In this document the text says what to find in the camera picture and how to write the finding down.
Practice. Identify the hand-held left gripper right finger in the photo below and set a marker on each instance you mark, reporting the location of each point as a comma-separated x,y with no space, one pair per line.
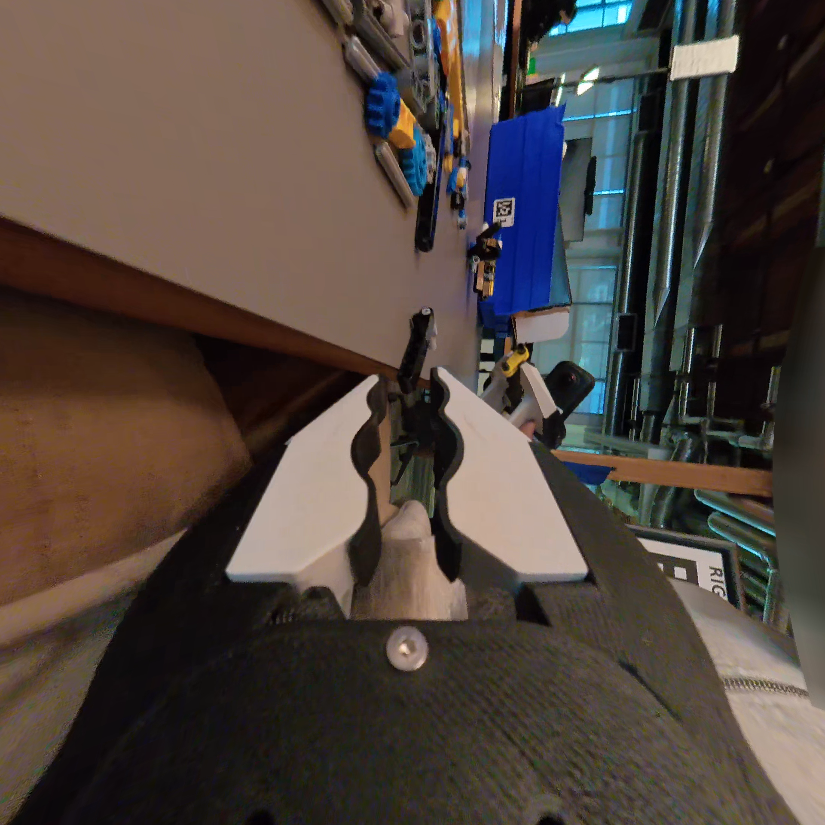
515,496

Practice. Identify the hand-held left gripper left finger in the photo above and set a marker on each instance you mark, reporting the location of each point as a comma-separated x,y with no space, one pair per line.
296,503

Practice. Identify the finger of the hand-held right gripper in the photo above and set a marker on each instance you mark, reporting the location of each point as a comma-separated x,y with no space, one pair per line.
496,390
538,393

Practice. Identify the yellow lego connector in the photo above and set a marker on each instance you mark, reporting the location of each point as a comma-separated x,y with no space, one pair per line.
515,361

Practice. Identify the black lego pin piece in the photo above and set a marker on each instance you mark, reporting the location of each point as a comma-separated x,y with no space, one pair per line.
416,348

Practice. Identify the small black lego assembly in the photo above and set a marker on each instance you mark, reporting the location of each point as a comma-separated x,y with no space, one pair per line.
486,264

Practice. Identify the long black lego beam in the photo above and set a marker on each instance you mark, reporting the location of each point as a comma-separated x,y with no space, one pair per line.
432,193

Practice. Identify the scattered small lego pins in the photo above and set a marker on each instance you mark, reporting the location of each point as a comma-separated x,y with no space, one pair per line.
460,184

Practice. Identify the grey lego axle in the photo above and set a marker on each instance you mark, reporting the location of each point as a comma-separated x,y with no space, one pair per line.
393,174
361,58

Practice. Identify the large blue lego gear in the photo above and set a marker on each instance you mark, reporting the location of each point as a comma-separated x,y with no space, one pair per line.
419,158

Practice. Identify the yellow lego block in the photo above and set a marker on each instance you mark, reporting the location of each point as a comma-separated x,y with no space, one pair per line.
405,129

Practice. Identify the long yellow lego beam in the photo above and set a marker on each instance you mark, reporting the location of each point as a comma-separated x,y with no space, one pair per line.
451,58

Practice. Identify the cardboard box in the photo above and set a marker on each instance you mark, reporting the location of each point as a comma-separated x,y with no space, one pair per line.
541,322

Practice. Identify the blue plastic box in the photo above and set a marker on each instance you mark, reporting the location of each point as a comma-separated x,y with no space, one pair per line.
525,206

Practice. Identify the framed printed marker tag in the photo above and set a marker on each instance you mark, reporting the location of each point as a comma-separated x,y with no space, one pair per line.
696,567

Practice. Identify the metal pipes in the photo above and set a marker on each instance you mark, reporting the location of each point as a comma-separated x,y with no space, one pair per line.
677,193

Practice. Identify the white pipe label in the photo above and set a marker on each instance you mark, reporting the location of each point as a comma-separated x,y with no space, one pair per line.
704,55

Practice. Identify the wooden rail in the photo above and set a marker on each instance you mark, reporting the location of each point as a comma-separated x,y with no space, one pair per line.
664,474

